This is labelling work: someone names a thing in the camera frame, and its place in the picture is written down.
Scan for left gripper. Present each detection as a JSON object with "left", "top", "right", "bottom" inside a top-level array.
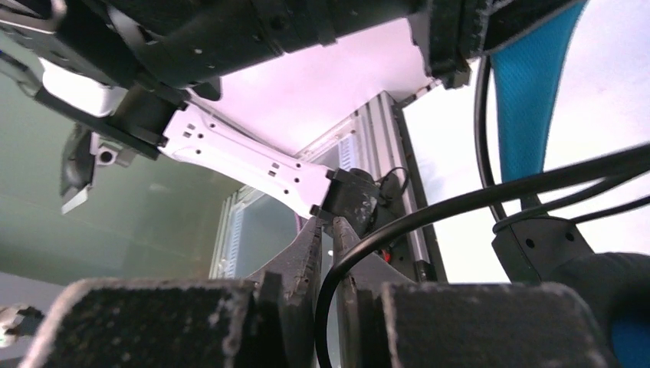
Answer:
[{"left": 409, "top": 0, "right": 493, "bottom": 89}]

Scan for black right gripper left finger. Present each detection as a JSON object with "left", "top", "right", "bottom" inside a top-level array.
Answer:
[{"left": 21, "top": 218, "right": 322, "bottom": 367}]

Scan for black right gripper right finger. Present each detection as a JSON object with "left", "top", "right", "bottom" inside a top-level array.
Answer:
[{"left": 340, "top": 217, "right": 617, "bottom": 367}]

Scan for blue black headphones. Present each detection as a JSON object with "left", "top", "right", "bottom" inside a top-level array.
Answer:
[{"left": 474, "top": 1, "right": 649, "bottom": 367}]

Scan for black cable with two plugs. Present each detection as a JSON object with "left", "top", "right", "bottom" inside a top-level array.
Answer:
[{"left": 314, "top": 144, "right": 650, "bottom": 368}]

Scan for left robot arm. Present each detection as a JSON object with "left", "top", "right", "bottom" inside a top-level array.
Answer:
[{"left": 1, "top": 1, "right": 502, "bottom": 235}]

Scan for aluminium frame rail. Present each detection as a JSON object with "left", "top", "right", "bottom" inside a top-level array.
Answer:
[{"left": 208, "top": 87, "right": 448, "bottom": 281}]

